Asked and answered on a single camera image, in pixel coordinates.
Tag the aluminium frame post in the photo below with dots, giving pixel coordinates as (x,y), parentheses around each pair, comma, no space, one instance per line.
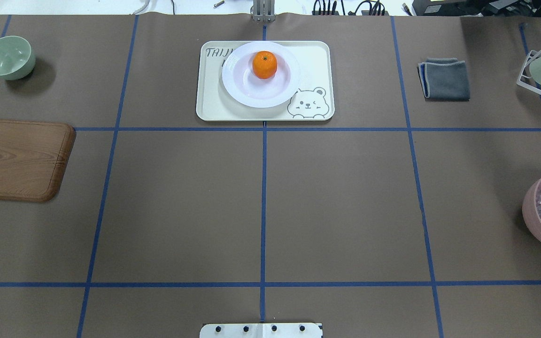
(263,11)

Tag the white plate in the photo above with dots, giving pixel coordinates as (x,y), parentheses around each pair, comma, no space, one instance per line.
(243,86)

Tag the orange fruit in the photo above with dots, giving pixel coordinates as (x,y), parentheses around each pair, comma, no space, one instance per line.
(264,65)

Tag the wooden cutting board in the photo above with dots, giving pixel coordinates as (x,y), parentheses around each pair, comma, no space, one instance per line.
(33,159)

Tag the cream bear tray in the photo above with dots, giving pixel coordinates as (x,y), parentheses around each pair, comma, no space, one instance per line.
(301,88)

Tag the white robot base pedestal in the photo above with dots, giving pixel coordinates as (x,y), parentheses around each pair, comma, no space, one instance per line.
(262,330)

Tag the grey folded cloth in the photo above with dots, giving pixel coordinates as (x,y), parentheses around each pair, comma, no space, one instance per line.
(444,79)

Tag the green bowl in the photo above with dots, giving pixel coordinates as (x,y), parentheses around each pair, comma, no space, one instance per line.
(17,58)

